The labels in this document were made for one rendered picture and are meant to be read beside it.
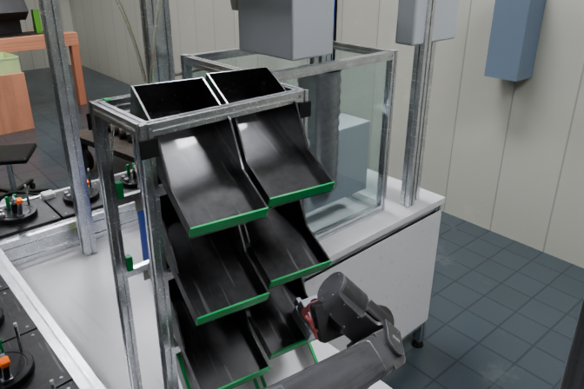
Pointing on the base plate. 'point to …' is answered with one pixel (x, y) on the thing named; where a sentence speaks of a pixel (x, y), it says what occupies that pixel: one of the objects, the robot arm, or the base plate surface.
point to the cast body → (302, 317)
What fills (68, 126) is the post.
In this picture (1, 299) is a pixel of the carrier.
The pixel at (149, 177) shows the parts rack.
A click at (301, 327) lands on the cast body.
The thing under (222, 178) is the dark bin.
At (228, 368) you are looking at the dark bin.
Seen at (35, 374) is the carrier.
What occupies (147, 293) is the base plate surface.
